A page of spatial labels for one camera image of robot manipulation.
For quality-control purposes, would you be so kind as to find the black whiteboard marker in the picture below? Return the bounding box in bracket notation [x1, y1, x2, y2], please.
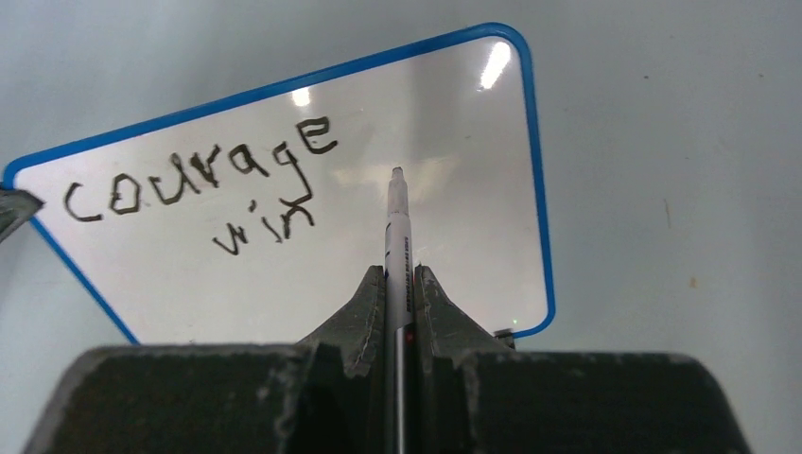
[384, 166, 412, 453]

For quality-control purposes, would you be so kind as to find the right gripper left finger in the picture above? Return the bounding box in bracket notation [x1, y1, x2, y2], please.
[25, 266, 386, 453]

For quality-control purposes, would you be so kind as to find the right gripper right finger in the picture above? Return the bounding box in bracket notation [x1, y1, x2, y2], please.
[414, 266, 750, 453]

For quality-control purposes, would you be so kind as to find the blue framed whiteboard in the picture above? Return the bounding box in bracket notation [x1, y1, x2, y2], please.
[2, 23, 556, 343]

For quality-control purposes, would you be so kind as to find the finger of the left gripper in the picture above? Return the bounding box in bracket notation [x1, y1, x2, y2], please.
[0, 189, 44, 242]

